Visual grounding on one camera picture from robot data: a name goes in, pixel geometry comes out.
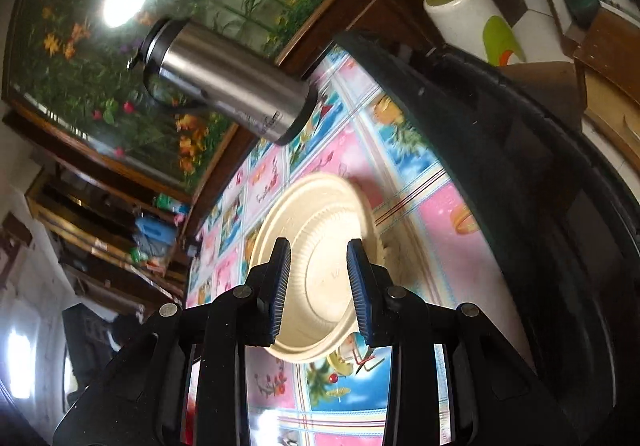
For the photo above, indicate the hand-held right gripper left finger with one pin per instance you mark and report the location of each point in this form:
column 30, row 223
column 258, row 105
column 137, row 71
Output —
column 280, row 296

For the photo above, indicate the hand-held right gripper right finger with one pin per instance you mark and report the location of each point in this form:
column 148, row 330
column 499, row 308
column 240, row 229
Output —
column 360, row 296

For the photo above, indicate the cream plastic bowl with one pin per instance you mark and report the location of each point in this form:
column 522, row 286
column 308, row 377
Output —
column 320, row 226
column 387, row 251

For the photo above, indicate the blue thermos bottle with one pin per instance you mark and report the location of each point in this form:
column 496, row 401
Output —
column 150, row 231

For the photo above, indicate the green white bottle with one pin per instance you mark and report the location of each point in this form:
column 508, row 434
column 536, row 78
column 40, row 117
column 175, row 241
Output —
column 167, row 202

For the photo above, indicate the stainless steel thermos kettle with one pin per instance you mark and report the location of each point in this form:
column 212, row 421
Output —
column 225, row 75

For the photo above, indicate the white cylindrical bin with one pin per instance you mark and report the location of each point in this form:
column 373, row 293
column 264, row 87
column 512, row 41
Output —
column 465, row 10

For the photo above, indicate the flower mural panel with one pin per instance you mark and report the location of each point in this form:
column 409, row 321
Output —
column 175, row 0

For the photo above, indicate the low wooden drawer cabinet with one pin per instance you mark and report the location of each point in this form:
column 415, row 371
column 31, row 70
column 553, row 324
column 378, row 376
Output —
column 610, row 55

